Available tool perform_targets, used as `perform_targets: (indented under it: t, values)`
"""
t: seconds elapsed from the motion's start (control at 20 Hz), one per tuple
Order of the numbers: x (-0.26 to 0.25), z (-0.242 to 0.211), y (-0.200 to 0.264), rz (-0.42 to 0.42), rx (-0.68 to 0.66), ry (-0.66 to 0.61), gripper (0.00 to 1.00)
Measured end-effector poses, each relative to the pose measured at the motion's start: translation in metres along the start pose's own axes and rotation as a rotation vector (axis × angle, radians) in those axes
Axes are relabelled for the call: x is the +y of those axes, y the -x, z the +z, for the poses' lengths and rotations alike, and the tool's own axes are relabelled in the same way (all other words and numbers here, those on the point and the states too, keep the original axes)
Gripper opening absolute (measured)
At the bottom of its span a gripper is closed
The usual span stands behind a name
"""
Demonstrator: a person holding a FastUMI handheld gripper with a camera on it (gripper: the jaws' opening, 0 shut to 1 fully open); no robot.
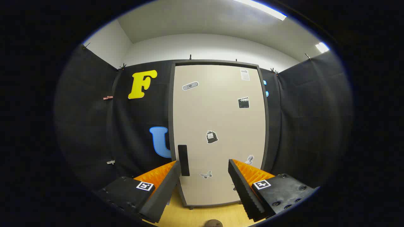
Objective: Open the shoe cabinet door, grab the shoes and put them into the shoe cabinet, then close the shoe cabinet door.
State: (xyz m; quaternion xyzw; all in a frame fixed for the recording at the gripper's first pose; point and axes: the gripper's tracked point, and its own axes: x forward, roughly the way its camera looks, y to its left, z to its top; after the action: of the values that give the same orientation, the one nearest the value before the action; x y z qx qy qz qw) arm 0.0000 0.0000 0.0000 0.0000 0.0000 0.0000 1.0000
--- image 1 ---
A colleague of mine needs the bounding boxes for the beige shoe cabinet door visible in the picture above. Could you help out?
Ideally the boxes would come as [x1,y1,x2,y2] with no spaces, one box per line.
[173,65,266,207]

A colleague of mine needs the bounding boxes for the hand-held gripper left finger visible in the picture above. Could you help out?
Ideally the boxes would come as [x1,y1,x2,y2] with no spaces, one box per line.
[94,160,182,224]

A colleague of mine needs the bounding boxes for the black door handle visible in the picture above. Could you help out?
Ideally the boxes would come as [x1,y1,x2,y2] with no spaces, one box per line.
[178,145,190,177]

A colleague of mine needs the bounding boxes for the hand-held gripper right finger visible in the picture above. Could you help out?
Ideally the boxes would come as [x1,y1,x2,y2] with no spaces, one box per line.
[228,159,318,222]

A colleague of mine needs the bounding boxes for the dark grey shoe cabinet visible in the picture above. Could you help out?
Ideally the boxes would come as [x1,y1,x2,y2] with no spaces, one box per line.
[168,59,270,210]

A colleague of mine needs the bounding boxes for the black backdrop cloth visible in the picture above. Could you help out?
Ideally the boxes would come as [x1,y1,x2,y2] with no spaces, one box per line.
[54,44,353,193]

